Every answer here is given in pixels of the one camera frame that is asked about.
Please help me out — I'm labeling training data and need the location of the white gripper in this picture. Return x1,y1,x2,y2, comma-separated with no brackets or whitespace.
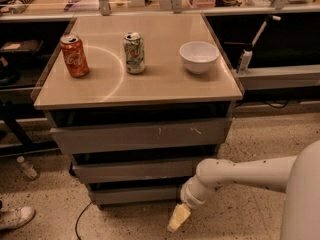
167,176,214,232

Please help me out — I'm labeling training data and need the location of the grey bottom drawer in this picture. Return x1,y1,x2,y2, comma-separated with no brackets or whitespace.
88,185,182,206

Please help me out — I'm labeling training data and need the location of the grey drawer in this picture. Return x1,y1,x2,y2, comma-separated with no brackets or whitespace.
88,185,182,206
51,118,231,154
72,156,206,184

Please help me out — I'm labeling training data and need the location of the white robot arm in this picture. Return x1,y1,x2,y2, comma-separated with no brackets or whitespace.
167,141,320,240

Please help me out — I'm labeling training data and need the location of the grey middle drawer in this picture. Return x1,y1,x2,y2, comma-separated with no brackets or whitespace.
72,156,206,184

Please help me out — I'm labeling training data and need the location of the grey top drawer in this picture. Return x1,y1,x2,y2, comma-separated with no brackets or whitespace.
51,118,231,154

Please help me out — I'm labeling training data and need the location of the grey drawer cabinet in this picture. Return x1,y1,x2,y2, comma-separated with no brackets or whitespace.
30,13,245,211

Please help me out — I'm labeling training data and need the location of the clear plastic bottle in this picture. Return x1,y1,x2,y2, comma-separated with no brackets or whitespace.
16,156,39,180

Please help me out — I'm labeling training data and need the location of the white bowl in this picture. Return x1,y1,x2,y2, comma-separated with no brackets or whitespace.
179,41,220,74

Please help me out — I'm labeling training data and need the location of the white squeeze bottle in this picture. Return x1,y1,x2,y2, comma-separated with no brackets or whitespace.
237,50,253,74

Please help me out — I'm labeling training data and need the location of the white sneaker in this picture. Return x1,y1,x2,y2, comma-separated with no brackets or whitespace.
0,206,36,230

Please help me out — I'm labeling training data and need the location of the green white soda can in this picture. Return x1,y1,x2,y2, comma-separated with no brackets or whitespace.
123,32,145,74

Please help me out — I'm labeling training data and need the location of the red cola can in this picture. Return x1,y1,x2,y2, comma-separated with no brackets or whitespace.
60,34,89,78

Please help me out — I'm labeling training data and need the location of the black floor cable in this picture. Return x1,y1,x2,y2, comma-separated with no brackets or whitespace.
74,201,94,240

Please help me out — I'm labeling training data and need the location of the white handled tool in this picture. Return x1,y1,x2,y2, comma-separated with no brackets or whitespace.
251,15,281,48

